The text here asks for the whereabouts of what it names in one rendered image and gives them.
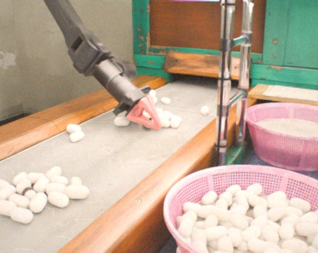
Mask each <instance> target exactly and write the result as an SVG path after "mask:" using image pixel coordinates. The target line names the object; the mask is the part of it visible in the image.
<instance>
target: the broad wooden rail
mask: <svg viewBox="0 0 318 253"><path fill-rule="evenodd" d="M132 82H133V83H134V84H135V85H136V86H137V87H138V88H141V87H143V86H146V85H149V86H150V87H151V88H152V89H151V90H155V89H158V88H160V87H163V86H165V85H167V84H168V82H167V81H166V79H165V78H164V77H159V76H153V75H139V76H137V77H135V79H134V80H133V81H132ZM117 105H118V102H117V101H116V100H115V99H114V98H113V97H112V96H111V95H110V94H109V93H108V92H107V91H106V90H105V89H101V90H98V91H96V92H93V93H89V94H87V95H84V96H81V97H79V98H76V99H73V100H70V101H68V102H65V103H62V104H59V105H56V106H54V107H51V108H48V109H45V110H43V111H40V112H38V113H34V114H31V115H30V116H27V117H23V118H21V119H19V120H16V121H13V122H10V123H8V124H5V125H3V126H0V161H2V160H4V159H6V158H8V157H11V156H12V155H16V154H18V153H20V152H22V151H24V150H26V149H28V148H30V147H32V146H34V145H36V144H38V143H41V142H43V141H45V140H47V139H49V138H51V137H54V136H56V135H57V134H60V133H62V132H64V131H66V127H67V125H68V124H74V125H79V124H81V123H83V122H86V121H88V120H90V119H93V118H94V117H96V116H99V115H101V114H103V113H106V112H108V111H110V110H112V109H114V108H116V106H117Z"/></svg>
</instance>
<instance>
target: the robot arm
mask: <svg viewBox="0 0 318 253"><path fill-rule="evenodd" d="M44 2H45V4H46V6H47V8H48V9H49V11H50V12H51V14H52V15H53V18H54V20H55V21H56V23H57V25H58V26H59V27H60V29H61V32H62V34H63V36H64V39H65V43H66V46H67V47H68V48H69V50H68V51H67V53H68V54H69V57H70V58H71V60H72V61H73V66H74V68H75V69H76V70H77V71H78V72H79V73H82V74H83V75H84V76H85V77H91V76H93V77H94V78H95V79H96V80H97V81H98V82H99V83H100V84H101V86H102V87H103V88H104V89H105V90H106V91H107V92H108V93H109V94H110V95H111V96H112V97H113V98H114V99H115V100H116V101H117V102H118V105H117V106H116V108H115V109H114V110H113V113H114V115H115V116H117V115H118V114H119V113H121V112H123V111H126V114H125V117H126V118H127V119H128V120H131V121H134V122H137V123H140V124H143V125H146V126H148V127H149V128H152V129H153V130H156V131H158V130H160V129H161V128H162V124H161V121H160V118H158V115H157V111H156V109H155V104H154V100H153V97H152V95H151V94H150V93H149V92H150V91H151V89H152V88H151V87H150V86H149V85H146V86H143V87H141V88H138V87H137V86H136V85H135V84H134V83H133V82H132V81H133V80H134V79H135V77H136V68H135V66H134V65H133V64H132V63H130V62H128V61H124V60H123V59H122V58H120V57H115V56H114V55H113V54H111V51H110V50H109V49H108V48H107V47H106V46H105V45H104V44H103V43H102V42H101V41H100V39H99V38H97V37H96V36H95V35H94V33H93V31H91V30H89V28H88V27H86V26H85V24H84V23H83V22H82V20H81V19H80V17H79V16H78V14H77V13H76V11H75V9H74V8H73V6H72V4H71V3H70V2H69V1H68V0H44ZM145 93H146V94H145ZM144 110H146V112H147V113H148V115H150V117H151V119H152V120H153V121H151V120H149V119H148V118H147V117H146V116H145V115H143V112H144Z"/></svg>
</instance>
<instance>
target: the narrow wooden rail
mask: <svg viewBox="0 0 318 253"><path fill-rule="evenodd" d="M265 101H266V100H265V99H257V98H248V103H247V108H249V107H251V106H254V105H258V104H264V103H265ZM236 108H237V103H235V104H234V105H233V107H232V108H231V109H230V111H229V122H228V140H227V143H228V145H227V147H226V151H227V150H228V149H229V148H230V146H231V145H232V144H233V143H234V132H235V117H236ZM215 138H216V118H214V119H213V120H212V121H211V122H210V123H209V124H208V125H206V126H205V127H204V128H203V129H202V130H201V131H200V132H199V133H197V134H196V135H195V136H194V137H192V138H191V139H190V140H189V141H188V142H187V143H186V144H184V145H183V146H182V147H181V148H179V150H177V151H176V152H175V153H174V154H173V155H171V156H170V157H169V158H168V159H167V160H166V161H165V162H163V163H162V164H161V165H160V166H158V167H157V168H156V169H155V170H154V171H153V172H152V173H150V174H149V175H148V176H147V177H146V178H145V179H144V180H143V181H141V182H140V183H139V184H138V185H136V186H135V187H134V188H132V189H131V190H130V191H129V192H128V193H127V194H125V195H124V196H123V197H122V198H120V199H119V200H118V201H117V202H116V203H115V204H114V205H112V206H111V207H110V208H109V209H108V210H107V211H105V212H103V213H102V214H101V215H100V216H99V217H98V218H97V219H96V220H95V221H94V222H93V223H91V224H90V225H89V226H87V227H86V228H85V229H84V230H82V231H81V233H79V234H78V235H77V236H75V237H74V238H73V239H72V240H71V241H69V242H68V243H67V244H66V245H65V246H64V247H62V248H61V249H59V250H58V252H57V253H159V252H160V251H161V249H162V248H163V246H164V245H165V244H166V243H167V241H168V240H169V239H170V238H171V237H172V235H171V233H170V232H169V230H168V228H167V226H166V224H165V221H164V216H163V204H164V200H165V198H166V196H167V194H168V193H169V191H170V190H171V188H172V187H173V186H174V185H175V184H176V183H177V182H179V181H180V180H181V179H182V178H184V177H186V176H187V175H190V174H192V173H195V172H197V171H200V170H204V169H208V168H211V167H213V159H214V149H215V146H214V143H215Z"/></svg>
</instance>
